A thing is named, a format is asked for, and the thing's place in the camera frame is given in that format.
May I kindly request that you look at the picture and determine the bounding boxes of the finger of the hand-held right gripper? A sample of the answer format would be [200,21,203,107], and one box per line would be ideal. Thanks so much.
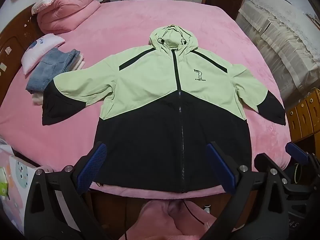
[254,152,288,184]
[286,142,320,178]

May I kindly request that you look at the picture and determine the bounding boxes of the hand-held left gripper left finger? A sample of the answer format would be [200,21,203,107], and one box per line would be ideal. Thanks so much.
[24,142,110,240]

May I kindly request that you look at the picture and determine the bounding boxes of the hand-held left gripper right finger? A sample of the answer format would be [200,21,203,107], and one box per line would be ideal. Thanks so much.
[205,142,288,240]

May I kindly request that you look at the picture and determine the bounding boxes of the green and black hooded jacket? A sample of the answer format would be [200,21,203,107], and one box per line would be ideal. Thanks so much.
[41,24,287,194]

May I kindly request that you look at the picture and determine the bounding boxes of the wooden storage cabinet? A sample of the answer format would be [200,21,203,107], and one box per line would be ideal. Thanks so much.
[285,87,320,143]

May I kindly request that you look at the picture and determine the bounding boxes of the wooden bed footboard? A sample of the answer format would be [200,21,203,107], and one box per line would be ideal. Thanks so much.
[87,190,238,240]

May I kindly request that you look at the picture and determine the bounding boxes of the colourful cartoon print bag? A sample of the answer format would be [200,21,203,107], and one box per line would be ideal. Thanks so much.
[0,137,43,230]

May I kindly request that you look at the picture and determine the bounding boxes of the person's pink fleece clothing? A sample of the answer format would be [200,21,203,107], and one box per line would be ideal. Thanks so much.
[140,199,218,240]

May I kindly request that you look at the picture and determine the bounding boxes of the stack of folded jeans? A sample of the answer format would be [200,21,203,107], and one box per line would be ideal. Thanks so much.
[31,52,87,104]

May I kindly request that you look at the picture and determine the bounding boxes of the folded blue jeans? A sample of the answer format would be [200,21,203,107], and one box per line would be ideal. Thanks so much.
[26,48,82,94]

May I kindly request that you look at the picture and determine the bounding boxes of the white lace-covered furniture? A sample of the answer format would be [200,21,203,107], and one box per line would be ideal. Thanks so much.
[235,0,320,93]

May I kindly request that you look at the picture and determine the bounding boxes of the white pillow with blue print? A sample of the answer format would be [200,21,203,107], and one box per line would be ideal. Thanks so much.
[21,33,65,75]

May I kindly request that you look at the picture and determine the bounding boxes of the pink fleece bed blanket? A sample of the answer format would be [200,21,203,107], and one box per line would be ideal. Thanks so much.
[0,0,292,198]

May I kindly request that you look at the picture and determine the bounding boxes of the folded pink quilt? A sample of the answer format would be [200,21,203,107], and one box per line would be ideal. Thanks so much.
[37,0,101,35]

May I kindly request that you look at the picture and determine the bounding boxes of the wooden bed headboard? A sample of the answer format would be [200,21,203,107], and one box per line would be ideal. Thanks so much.
[0,1,50,110]

